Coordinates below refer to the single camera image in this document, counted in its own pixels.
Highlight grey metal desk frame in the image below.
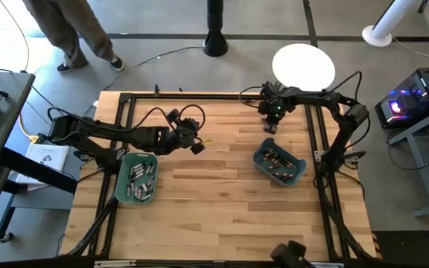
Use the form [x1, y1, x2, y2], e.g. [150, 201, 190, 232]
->
[385, 102, 429, 219]

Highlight white round table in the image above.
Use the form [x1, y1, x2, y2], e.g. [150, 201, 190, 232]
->
[271, 42, 337, 95]

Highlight black floor cable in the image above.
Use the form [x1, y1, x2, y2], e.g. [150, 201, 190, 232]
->
[105, 45, 205, 92]

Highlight dark teal plastic bin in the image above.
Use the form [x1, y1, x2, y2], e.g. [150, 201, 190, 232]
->
[252, 137, 308, 188]

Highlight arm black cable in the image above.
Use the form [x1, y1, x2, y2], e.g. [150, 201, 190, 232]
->
[238, 70, 364, 109]
[124, 103, 206, 135]

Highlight white floor cable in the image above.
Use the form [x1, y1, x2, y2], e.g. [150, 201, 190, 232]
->
[390, 35, 429, 68]

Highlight black hazard striped mat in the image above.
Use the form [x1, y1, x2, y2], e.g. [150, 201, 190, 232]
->
[369, 229, 429, 268]

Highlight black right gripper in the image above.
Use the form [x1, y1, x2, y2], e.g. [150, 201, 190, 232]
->
[258, 81, 296, 135]

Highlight white paper booklet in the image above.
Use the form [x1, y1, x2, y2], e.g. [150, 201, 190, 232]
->
[14, 142, 71, 186]

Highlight black floor post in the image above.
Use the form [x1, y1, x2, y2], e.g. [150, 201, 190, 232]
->
[202, 0, 229, 58]

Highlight black lit computer tower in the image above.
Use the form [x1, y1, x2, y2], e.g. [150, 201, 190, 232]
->
[374, 66, 429, 130]

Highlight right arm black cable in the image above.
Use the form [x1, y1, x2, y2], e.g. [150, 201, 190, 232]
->
[238, 70, 364, 109]

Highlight yellow cable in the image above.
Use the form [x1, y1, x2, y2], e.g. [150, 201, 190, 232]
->
[0, 0, 41, 145]

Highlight black desk cable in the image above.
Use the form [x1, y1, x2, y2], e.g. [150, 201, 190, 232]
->
[30, 85, 61, 112]

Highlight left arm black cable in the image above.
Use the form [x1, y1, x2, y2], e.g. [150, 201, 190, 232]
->
[124, 103, 206, 135]

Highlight light green plastic bin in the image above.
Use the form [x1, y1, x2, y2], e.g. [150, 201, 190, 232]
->
[114, 152, 159, 205]

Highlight white floor post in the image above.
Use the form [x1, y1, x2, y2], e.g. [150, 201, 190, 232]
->
[361, 0, 419, 48]

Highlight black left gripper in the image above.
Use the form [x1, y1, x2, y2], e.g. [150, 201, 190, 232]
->
[160, 107, 206, 156]

